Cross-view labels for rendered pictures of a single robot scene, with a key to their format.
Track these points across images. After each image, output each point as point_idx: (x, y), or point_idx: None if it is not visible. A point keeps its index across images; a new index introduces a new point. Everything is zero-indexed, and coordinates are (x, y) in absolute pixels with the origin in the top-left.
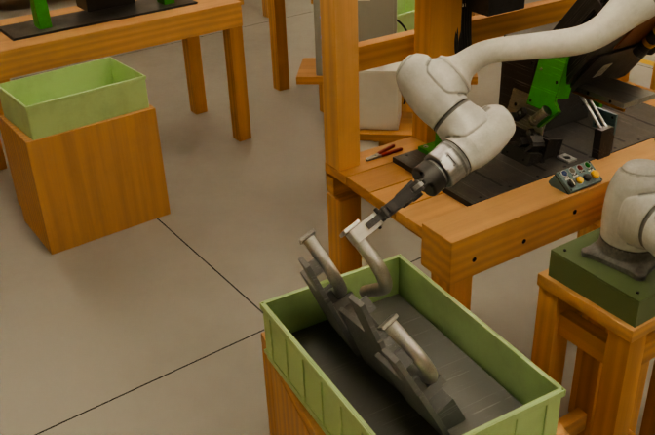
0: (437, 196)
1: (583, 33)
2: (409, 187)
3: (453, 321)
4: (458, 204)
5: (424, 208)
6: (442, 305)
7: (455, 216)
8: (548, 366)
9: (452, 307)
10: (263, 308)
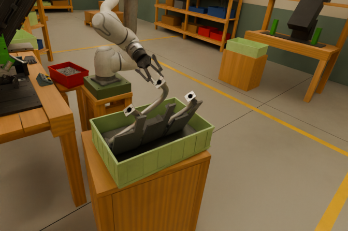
0: (20, 114)
1: None
2: (155, 57)
3: (130, 116)
4: (34, 110)
5: (29, 119)
6: (122, 116)
7: (49, 109)
8: None
9: None
10: (121, 163)
